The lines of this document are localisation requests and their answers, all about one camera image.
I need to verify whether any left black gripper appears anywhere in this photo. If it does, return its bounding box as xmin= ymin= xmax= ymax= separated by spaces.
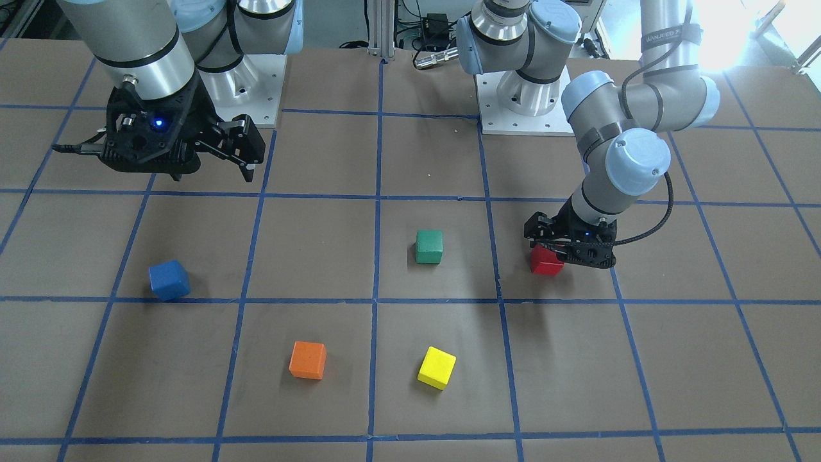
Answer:
xmin=524 ymin=201 xmax=618 ymax=269

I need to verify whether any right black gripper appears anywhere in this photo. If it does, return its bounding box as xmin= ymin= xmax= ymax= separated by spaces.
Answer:
xmin=101 ymin=73 xmax=266 ymax=182

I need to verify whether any red wooden block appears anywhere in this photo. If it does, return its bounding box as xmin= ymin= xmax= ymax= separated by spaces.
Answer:
xmin=530 ymin=245 xmax=565 ymax=276

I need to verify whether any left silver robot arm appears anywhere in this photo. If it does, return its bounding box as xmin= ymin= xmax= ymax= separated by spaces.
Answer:
xmin=455 ymin=1 xmax=720 ymax=269

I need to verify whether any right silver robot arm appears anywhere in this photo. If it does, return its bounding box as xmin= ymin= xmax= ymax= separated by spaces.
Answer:
xmin=53 ymin=1 xmax=304 ymax=182

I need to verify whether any blue wooden block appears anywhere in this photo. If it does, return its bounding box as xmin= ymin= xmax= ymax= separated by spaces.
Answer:
xmin=148 ymin=260 xmax=191 ymax=302

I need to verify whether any green wooden block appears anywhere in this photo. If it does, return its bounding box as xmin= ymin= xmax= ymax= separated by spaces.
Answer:
xmin=414 ymin=229 xmax=444 ymax=265

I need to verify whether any yellow wooden block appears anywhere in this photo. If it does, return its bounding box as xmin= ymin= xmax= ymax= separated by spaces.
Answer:
xmin=417 ymin=346 xmax=457 ymax=391

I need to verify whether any orange wooden block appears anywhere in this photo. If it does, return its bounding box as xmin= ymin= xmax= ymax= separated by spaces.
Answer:
xmin=289 ymin=340 xmax=326 ymax=381

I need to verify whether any silver cylindrical connector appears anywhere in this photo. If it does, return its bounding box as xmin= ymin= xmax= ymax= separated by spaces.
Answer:
xmin=412 ymin=47 xmax=459 ymax=71

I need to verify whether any black power adapter box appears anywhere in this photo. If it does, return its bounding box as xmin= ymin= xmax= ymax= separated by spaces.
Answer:
xmin=422 ymin=13 xmax=450 ymax=40

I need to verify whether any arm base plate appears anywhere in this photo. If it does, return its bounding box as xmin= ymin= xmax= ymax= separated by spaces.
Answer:
xmin=475 ymin=69 xmax=573 ymax=137
xmin=199 ymin=55 xmax=288 ymax=128

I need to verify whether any aluminium frame post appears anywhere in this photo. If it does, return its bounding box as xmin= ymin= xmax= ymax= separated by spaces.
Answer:
xmin=366 ymin=0 xmax=396 ymax=62

